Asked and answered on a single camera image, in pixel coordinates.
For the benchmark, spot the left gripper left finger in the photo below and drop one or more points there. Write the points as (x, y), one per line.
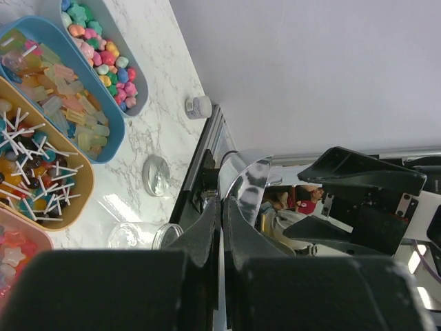
(197, 240)

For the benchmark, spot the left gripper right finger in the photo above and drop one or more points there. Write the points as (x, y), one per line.
(243, 242)

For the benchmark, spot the metal candy scoop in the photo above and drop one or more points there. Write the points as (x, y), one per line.
(244, 176)

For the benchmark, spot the clear plastic jar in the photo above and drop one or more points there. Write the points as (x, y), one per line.
(143, 236)

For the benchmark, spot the silver jar lid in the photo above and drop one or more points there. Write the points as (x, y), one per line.
(156, 176)

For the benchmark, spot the small purple candy cup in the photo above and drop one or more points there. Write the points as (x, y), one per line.
(198, 107)

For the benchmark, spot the tan lollipop tray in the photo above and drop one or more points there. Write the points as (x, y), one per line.
(45, 180)

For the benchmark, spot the pink star candy tray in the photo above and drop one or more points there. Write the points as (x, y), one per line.
(20, 243)

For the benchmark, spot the light blue candy tray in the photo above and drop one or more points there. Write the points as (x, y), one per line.
(94, 31)

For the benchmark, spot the blue jelly candy tray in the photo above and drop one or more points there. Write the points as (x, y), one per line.
(48, 70)

